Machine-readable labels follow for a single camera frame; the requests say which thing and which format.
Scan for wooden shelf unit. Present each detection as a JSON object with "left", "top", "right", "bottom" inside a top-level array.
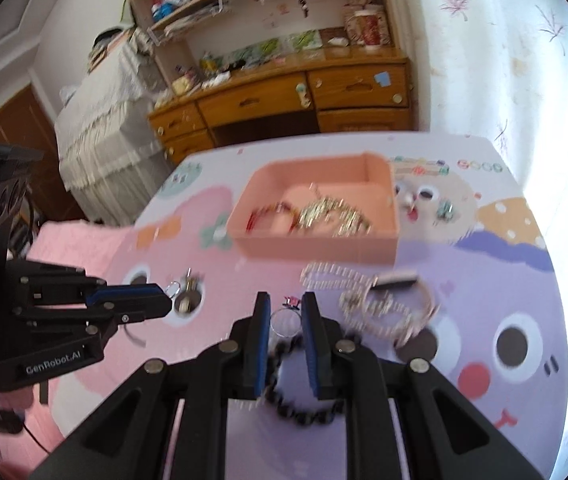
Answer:
[{"left": 114, "top": 0, "right": 395, "bottom": 92}]

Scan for thin silver metal piece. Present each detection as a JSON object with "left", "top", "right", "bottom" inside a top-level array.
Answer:
[{"left": 123, "top": 324, "right": 147, "bottom": 349}]

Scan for red bead bracelet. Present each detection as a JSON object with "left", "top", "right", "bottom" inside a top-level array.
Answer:
[{"left": 245, "top": 202, "right": 299, "bottom": 234}]

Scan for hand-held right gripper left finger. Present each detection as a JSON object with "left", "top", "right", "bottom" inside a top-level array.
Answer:
[{"left": 29, "top": 291, "right": 272, "bottom": 480}]

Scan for white cloth covered furniture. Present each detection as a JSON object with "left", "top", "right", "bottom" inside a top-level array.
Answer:
[{"left": 54, "top": 39, "right": 175, "bottom": 226}]

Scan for black cable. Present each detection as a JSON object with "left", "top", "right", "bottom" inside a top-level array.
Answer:
[{"left": 0, "top": 382, "right": 67, "bottom": 457}]

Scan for black hair clip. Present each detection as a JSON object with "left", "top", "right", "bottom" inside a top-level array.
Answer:
[{"left": 371, "top": 270, "right": 419, "bottom": 289}]

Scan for black bead bracelet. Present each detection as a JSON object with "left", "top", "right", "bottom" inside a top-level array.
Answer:
[{"left": 264, "top": 332, "right": 361, "bottom": 429}]

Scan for red and white mug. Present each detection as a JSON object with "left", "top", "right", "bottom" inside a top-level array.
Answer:
[{"left": 345, "top": 6, "right": 387, "bottom": 54}]

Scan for silver rhinestone chain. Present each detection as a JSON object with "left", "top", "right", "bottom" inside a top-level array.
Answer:
[{"left": 300, "top": 261, "right": 381, "bottom": 295}]

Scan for white floral curtain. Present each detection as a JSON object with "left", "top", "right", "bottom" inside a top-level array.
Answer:
[{"left": 378, "top": 0, "right": 568, "bottom": 480}]

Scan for plain silver ring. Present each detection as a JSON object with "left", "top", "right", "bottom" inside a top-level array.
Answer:
[{"left": 268, "top": 308, "right": 301, "bottom": 340}]

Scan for wooden desk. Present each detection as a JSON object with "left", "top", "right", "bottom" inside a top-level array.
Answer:
[{"left": 148, "top": 49, "right": 412, "bottom": 166}]

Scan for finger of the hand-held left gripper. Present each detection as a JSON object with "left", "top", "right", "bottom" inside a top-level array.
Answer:
[
  {"left": 14, "top": 302, "right": 172, "bottom": 357},
  {"left": 6, "top": 259, "right": 172, "bottom": 312}
]

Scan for gold chain necklace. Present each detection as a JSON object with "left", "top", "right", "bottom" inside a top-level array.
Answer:
[{"left": 289, "top": 184, "right": 375, "bottom": 239}]

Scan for large silver bangle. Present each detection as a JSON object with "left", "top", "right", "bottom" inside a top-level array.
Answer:
[{"left": 360, "top": 274, "right": 439, "bottom": 347}]

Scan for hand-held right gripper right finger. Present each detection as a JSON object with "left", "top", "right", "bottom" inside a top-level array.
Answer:
[{"left": 301, "top": 291, "right": 519, "bottom": 480}]

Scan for brown wooden door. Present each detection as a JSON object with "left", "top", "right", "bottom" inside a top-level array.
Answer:
[{"left": 0, "top": 85, "right": 86, "bottom": 224}]

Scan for pink plastic box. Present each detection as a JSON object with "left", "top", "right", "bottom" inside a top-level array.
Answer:
[{"left": 226, "top": 152, "right": 399, "bottom": 266}]

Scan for gold earrings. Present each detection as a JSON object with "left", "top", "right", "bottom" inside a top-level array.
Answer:
[{"left": 173, "top": 269, "right": 205, "bottom": 316}]

